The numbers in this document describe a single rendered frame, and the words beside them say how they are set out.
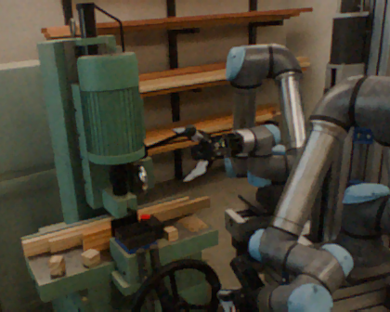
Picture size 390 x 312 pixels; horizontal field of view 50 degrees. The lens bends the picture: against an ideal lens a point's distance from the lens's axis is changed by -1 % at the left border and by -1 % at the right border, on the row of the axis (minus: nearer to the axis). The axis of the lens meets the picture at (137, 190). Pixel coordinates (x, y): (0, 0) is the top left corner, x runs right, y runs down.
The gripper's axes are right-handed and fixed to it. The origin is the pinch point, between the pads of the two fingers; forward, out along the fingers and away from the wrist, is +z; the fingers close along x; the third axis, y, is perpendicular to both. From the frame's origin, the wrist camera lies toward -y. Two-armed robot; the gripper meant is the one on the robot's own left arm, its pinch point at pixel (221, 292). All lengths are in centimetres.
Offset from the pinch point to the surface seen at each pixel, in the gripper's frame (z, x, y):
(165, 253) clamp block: 8.4, -8.7, -13.7
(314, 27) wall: 193, 306, -175
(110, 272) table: 19.8, -22.4, -12.8
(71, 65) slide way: 20, -16, -79
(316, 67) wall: 208, 306, -138
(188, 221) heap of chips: 24.1, 9.4, -20.8
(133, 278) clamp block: 10.5, -19.3, -10.0
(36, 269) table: 26, -42, -20
